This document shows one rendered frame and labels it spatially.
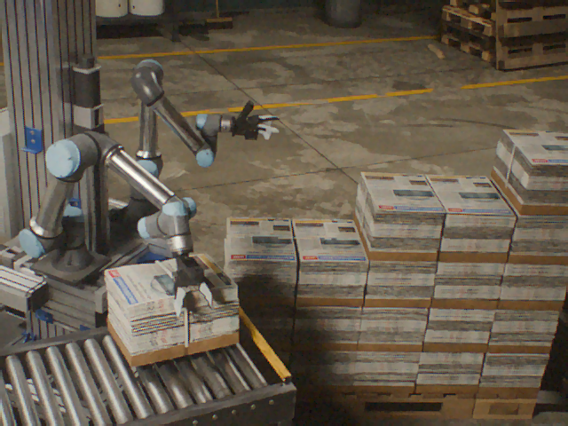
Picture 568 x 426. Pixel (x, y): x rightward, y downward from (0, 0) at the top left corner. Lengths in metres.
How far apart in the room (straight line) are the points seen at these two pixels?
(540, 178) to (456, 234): 0.39
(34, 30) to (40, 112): 0.31
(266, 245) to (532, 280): 1.14
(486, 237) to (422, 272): 0.30
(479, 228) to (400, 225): 0.33
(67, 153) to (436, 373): 1.92
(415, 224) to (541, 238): 0.53
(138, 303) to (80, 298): 0.69
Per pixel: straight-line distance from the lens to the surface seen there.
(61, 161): 2.83
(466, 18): 9.74
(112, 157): 2.89
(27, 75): 3.30
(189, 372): 2.76
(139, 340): 2.69
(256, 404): 2.68
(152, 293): 2.68
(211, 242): 5.12
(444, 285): 3.54
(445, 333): 3.68
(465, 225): 3.41
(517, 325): 3.76
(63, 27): 3.19
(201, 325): 2.74
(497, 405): 4.01
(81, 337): 2.93
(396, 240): 3.37
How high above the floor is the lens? 2.51
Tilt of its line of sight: 27 degrees down
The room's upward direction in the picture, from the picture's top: 5 degrees clockwise
